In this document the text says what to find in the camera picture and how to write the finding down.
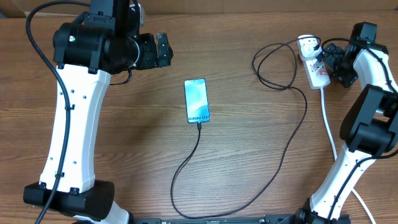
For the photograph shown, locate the brown cardboard backdrop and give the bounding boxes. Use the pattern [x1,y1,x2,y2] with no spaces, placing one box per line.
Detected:
[1,0,397,17]

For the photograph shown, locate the black smartphone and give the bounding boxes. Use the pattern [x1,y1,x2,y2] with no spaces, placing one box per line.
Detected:
[184,78,210,123]

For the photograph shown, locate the white power strip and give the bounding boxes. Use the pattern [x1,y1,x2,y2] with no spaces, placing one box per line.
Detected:
[297,34,330,90]

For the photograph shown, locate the white charger adapter plug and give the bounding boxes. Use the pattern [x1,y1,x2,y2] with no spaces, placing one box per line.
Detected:
[298,43,322,61]

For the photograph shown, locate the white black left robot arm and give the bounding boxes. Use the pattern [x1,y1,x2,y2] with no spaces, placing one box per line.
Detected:
[23,0,173,223]

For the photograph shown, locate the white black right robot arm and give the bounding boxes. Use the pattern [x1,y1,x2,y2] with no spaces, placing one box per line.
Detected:
[283,22,397,223]

